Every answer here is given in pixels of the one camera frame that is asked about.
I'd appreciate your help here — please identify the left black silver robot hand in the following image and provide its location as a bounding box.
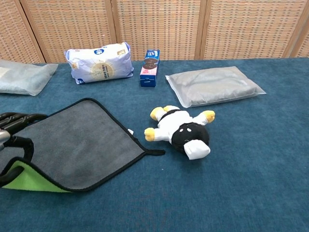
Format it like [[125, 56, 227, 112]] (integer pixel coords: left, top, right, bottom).
[[0, 112, 49, 183]]

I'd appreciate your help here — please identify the grey and green cloth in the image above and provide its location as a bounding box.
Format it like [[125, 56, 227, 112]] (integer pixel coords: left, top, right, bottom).
[[0, 98, 166, 193]]

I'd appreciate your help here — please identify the pale cloth in clear bag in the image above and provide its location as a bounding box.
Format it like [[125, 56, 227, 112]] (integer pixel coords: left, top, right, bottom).
[[0, 59, 59, 96]]

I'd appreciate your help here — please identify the white printed soft pack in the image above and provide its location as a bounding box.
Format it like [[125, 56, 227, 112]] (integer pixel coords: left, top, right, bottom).
[[64, 42, 135, 85]]

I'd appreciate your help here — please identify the blue cookie box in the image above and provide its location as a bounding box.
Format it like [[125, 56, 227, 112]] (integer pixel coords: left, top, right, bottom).
[[139, 49, 161, 88]]

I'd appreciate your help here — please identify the black white plush toy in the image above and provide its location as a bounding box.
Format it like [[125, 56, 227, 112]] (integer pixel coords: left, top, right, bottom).
[[144, 105, 216, 160]]

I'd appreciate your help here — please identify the woven rattan folding screen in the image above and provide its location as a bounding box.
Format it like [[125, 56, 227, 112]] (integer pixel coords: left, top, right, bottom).
[[0, 0, 309, 64]]

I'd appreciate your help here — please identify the grey cloth in clear bag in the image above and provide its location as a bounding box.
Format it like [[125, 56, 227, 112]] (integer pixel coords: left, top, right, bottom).
[[165, 66, 267, 108]]

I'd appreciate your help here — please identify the blue table carpet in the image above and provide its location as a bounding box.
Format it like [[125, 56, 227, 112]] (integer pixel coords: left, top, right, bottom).
[[0, 57, 309, 232]]

